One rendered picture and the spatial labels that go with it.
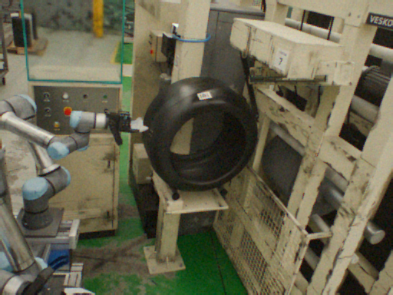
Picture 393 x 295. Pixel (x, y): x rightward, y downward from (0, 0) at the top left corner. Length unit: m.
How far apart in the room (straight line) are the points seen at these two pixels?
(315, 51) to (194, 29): 0.69
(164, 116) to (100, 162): 0.97
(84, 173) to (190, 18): 1.29
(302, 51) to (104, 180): 1.67
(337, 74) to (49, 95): 1.66
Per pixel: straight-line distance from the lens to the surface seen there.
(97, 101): 2.34
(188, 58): 1.93
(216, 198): 2.05
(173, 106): 1.62
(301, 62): 1.48
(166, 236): 2.53
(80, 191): 2.61
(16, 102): 1.89
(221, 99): 1.65
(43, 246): 1.99
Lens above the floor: 1.97
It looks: 27 degrees down
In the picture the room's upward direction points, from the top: 9 degrees clockwise
